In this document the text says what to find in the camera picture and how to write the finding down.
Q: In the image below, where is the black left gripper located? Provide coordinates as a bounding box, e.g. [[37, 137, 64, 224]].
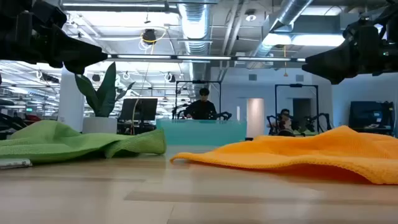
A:
[[0, 0, 108, 75]]

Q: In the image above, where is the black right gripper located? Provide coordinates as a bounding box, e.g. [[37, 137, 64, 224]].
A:
[[302, 0, 398, 85]]

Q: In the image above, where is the black ceiling device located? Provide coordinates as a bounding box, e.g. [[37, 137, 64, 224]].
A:
[[142, 28, 158, 45]]

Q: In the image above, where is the green microfiber towel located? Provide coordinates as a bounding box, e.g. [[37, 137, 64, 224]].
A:
[[0, 119, 167, 165]]

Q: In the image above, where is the teal plastic basket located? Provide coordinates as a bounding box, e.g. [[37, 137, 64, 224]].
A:
[[155, 118, 248, 147]]

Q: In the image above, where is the black computer monitor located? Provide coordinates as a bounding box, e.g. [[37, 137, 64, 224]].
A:
[[119, 98, 159, 123]]

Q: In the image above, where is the orange microfiber towel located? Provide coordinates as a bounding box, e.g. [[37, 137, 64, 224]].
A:
[[170, 124, 398, 185]]

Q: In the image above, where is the silver ventilation duct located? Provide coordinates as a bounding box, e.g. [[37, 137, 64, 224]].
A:
[[248, 0, 315, 68], [177, 0, 216, 82]]

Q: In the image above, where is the white flat object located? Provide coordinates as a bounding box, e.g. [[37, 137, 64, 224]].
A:
[[0, 158, 33, 170]]

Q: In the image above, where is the snake plant in white pot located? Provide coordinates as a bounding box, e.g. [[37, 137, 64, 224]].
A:
[[74, 61, 137, 135]]

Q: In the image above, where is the long ceiling light strip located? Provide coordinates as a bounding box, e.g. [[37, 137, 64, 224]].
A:
[[107, 54, 307, 63]]

